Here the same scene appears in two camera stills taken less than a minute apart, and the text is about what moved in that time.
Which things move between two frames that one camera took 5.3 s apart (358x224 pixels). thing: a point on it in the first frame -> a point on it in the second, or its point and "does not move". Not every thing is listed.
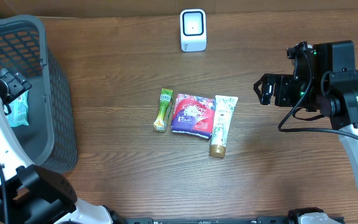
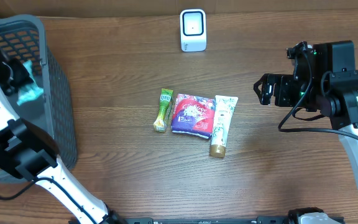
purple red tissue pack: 193,116 does not move
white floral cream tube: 224,107 does not move
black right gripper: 283,83 does not move
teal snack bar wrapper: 19,110 -> 31,91
